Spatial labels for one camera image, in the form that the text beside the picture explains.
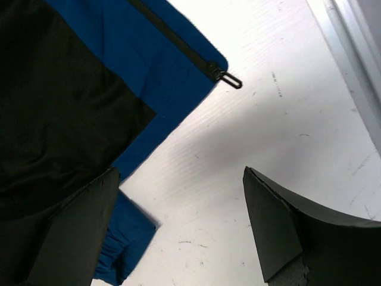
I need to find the blue and black jacket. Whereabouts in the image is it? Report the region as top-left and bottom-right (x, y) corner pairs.
(1, 1), (242, 285)

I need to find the aluminium right side rail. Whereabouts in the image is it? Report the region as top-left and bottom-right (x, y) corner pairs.
(308, 1), (380, 151)

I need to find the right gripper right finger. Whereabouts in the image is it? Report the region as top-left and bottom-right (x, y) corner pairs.
(243, 167), (380, 285)

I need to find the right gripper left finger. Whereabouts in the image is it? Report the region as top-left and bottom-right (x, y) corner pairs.
(1, 167), (120, 285)

